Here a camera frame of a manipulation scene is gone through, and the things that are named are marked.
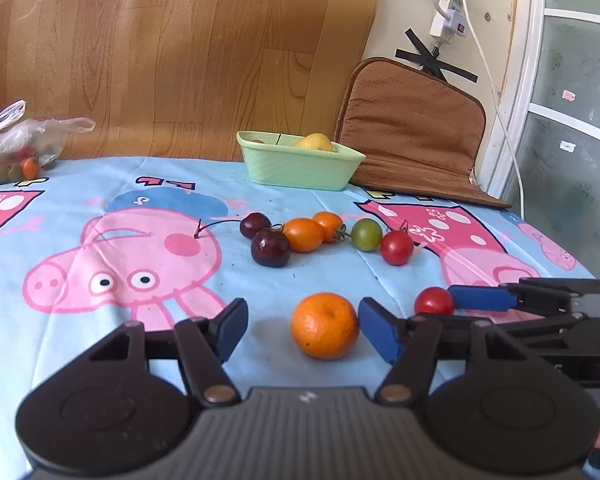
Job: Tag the large yellow grapefruit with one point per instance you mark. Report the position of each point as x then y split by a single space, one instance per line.
315 142

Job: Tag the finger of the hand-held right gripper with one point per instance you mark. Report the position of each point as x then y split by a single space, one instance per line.
480 298
530 327

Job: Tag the white window frame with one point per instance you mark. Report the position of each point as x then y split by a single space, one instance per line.
522 35

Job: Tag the black tape cross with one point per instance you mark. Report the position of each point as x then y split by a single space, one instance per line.
432 57

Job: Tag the red cherry tomato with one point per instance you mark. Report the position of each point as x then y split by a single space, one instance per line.
396 247
432 302

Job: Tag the orange cherry tomato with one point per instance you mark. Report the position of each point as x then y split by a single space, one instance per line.
328 222
303 235

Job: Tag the light green plastic basin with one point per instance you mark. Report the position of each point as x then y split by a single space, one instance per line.
300 167

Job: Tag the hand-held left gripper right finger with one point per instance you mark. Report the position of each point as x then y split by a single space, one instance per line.
380 327

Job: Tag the wood pattern vinyl sheet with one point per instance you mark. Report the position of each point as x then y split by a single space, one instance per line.
180 60

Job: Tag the printed cartoon blanket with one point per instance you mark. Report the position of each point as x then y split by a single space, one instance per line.
105 270

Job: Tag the dark red cherry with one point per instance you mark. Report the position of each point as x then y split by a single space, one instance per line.
255 225
270 247

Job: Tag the brown seat cushion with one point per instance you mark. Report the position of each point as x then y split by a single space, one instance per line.
410 130

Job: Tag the green cherry tomato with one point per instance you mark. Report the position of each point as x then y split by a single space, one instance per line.
366 235

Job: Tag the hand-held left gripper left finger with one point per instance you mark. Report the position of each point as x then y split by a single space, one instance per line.
230 332

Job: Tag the clear plastic bag of tomatoes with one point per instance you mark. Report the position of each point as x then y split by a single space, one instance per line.
15 150

